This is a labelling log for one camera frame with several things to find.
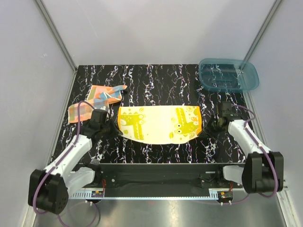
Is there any yellow crocodile towel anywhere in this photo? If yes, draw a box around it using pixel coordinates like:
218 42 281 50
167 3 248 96
117 105 203 145

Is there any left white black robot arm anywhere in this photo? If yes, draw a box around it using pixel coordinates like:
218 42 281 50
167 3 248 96
28 109 121 215

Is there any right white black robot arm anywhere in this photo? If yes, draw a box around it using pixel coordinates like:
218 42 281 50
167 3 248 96
199 102 284 198

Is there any orange blue patterned towel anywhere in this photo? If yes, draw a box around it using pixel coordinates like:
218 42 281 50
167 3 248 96
68 85 127 123

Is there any blue transparent plastic bin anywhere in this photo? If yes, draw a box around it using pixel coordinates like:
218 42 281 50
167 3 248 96
198 58 259 93

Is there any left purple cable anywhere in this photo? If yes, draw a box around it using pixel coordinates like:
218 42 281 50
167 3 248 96
32 101 99 227

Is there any purple cable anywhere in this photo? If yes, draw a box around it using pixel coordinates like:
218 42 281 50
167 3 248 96
32 101 99 227
196 104 280 204

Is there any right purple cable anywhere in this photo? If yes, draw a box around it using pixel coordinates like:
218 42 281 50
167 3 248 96
196 104 280 204

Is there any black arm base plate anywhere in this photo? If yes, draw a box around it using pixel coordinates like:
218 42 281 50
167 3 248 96
86 163 242 200

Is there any aluminium rail with slots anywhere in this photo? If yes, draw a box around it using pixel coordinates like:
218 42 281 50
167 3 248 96
30 171 288 201

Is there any left aluminium frame post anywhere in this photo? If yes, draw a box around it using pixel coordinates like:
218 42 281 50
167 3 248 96
33 0 78 72

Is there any aluminium frame post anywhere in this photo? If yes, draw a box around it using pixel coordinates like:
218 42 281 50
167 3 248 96
33 0 78 72
243 0 284 61

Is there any right aluminium frame post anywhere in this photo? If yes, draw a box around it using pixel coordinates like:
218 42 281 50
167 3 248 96
243 0 284 61

